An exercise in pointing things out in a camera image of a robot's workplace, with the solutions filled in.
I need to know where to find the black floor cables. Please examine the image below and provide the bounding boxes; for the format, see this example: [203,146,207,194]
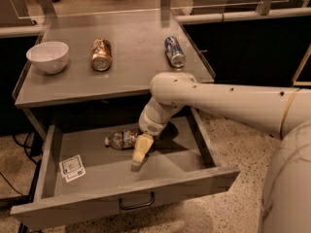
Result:
[0,131,42,197]

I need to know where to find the black drawer handle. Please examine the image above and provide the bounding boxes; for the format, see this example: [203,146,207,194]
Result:
[119,192,156,211]

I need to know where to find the blue soda can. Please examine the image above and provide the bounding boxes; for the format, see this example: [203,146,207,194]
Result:
[164,36,186,68]

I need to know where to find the white bowl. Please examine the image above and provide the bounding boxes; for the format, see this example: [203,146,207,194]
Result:
[26,41,69,74]

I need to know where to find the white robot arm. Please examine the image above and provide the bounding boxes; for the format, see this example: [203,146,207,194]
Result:
[132,72,311,233]

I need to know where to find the grey cabinet counter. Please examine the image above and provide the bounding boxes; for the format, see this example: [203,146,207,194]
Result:
[12,9,216,141]

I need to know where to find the grey open top drawer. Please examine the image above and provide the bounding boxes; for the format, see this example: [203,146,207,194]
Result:
[11,108,239,231]

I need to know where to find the white tag sticker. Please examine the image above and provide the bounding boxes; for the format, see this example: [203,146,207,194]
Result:
[59,155,86,183]

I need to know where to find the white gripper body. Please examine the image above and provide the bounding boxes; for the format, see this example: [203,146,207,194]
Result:
[138,111,167,136]

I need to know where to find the grey horizontal rail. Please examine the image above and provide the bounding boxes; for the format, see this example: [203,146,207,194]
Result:
[175,8,311,24]

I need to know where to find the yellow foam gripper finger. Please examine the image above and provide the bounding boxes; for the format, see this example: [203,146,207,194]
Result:
[130,133,154,172]

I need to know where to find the gold soda can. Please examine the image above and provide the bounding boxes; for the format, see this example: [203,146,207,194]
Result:
[91,38,113,71]

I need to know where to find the clear plastic water bottle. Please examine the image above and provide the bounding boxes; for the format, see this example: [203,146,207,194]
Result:
[104,129,140,150]

